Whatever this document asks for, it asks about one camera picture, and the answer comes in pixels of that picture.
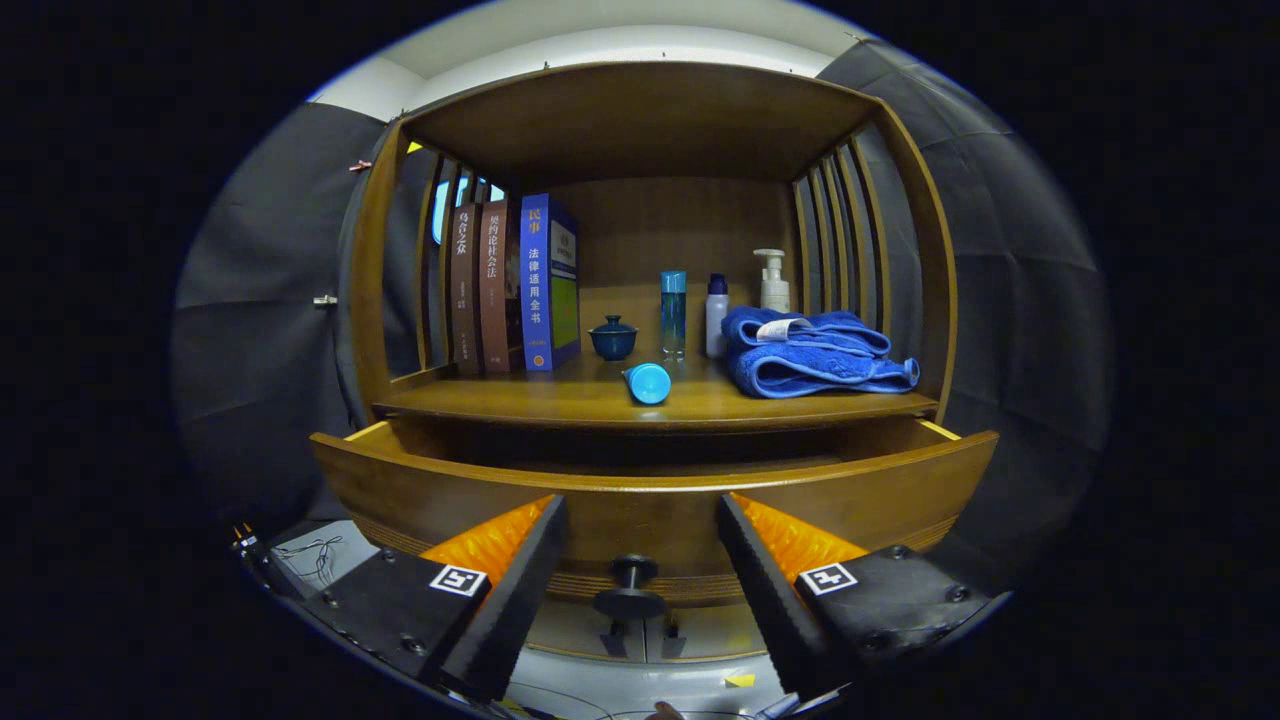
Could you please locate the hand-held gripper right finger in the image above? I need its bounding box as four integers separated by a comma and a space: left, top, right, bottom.
715, 491, 1001, 701

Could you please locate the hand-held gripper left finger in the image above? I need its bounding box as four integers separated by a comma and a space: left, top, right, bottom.
300, 494, 571, 703

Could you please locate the wooden drawer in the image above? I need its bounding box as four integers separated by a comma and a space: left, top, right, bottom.
310, 415, 1001, 621

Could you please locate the blue and white tube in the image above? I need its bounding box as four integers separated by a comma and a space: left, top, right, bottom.
621, 362, 673, 406

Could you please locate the wooden countertop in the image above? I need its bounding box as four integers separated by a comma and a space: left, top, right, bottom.
375, 345, 941, 433

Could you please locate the wooden cabinet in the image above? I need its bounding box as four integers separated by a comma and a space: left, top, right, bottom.
345, 60, 959, 666

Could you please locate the blue towel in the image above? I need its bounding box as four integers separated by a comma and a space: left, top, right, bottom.
721, 306, 921, 399

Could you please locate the blue lidded teacup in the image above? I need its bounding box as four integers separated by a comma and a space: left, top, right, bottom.
588, 315, 639, 362

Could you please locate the white bottle with blue cap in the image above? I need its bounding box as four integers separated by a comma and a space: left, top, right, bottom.
705, 273, 730, 359

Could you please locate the clear blue glass bottle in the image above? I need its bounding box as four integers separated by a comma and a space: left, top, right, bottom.
660, 270, 688, 359

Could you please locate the white pump bottle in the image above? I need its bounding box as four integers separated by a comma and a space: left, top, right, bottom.
753, 248, 791, 313

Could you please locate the blue book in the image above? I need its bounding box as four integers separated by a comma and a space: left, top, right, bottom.
519, 193, 582, 373

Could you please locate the black backdrop cloth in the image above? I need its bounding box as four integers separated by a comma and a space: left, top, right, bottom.
170, 40, 1113, 601

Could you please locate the thin grey cable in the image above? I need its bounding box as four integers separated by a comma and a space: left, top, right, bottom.
272, 536, 346, 586

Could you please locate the black device with wires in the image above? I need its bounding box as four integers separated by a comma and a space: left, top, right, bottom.
232, 525, 301, 601

